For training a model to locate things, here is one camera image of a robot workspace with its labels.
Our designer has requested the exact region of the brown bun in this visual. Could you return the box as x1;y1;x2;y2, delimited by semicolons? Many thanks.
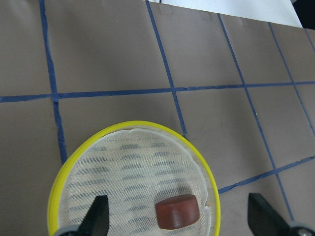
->
155;194;200;230

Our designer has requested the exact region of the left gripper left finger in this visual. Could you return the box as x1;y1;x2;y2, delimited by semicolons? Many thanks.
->
54;195;109;236

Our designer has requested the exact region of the yellow steamer layer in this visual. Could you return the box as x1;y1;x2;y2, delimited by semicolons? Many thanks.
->
47;120;221;236

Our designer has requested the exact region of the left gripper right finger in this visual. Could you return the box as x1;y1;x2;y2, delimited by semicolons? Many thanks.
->
247;193;315;236

